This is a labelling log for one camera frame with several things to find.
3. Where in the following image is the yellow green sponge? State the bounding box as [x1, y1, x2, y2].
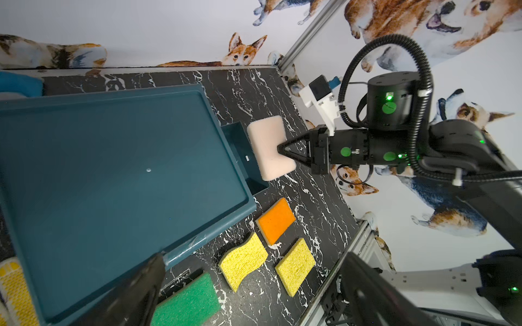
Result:
[218, 232, 269, 292]

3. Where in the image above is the yellow work glove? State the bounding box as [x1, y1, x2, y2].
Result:
[1, 258, 39, 325]

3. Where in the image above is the grey work glove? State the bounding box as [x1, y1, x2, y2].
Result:
[1, 71, 44, 101]

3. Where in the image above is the pale pink sponge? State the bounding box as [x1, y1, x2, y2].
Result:
[247, 115, 296, 181]

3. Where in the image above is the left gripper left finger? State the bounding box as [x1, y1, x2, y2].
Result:
[72, 253, 166, 325]

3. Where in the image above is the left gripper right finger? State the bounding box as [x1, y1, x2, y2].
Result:
[340, 252, 436, 325]

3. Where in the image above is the orange sponge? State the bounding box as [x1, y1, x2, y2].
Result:
[256, 198, 296, 246]

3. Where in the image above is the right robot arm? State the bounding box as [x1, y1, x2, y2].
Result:
[277, 34, 521, 253]

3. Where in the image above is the aluminium front rail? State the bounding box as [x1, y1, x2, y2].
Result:
[298, 221, 376, 325]

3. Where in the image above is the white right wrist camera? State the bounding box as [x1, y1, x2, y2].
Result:
[299, 75, 340, 137]

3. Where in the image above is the plain yellow rectangular sponge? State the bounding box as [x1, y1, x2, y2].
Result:
[275, 238, 315, 297]

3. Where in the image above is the teal drawer cabinet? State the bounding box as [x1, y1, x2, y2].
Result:
[1, 84, 256, 325]

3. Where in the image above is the green beige sponge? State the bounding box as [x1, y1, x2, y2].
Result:
[150, 273, 221, 326]

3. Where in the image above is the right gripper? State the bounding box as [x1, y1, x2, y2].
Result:
[277, 125, 370, 175]

